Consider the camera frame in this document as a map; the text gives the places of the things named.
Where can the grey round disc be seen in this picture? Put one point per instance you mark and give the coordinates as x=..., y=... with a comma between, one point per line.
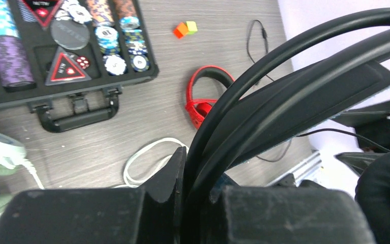
x=69, y=34

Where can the black blue headphones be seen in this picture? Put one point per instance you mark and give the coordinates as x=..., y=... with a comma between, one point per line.
x=203, y=170

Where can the red dice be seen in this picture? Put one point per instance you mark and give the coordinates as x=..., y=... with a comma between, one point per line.
x=83, y=62

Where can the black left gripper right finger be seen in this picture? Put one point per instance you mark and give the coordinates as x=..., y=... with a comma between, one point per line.
x=284, y=215

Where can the blue yellow poker chip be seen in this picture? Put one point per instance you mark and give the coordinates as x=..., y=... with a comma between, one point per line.
x=140, y=62

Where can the purple poker chip stack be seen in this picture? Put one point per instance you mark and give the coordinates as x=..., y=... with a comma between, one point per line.
x=14, y=66

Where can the brown poker chip stack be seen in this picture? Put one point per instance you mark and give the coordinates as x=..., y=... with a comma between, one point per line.
x=125, y=8

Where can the orange green cube block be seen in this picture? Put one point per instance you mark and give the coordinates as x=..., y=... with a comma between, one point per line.
x=184, y=29

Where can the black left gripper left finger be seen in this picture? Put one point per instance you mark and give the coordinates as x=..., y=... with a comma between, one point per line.
x=146, y=214

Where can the orange poker chip stack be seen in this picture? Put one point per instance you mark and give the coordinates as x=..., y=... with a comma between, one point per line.
x=100, y=12

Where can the red triangular dealer button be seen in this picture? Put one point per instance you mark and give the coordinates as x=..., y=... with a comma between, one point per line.
x=65, y=69

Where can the white poker chip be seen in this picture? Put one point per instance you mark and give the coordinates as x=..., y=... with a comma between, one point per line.
x=115, y=64

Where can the black poker chip case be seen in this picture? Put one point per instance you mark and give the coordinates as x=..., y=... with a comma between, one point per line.
x=69, y=106

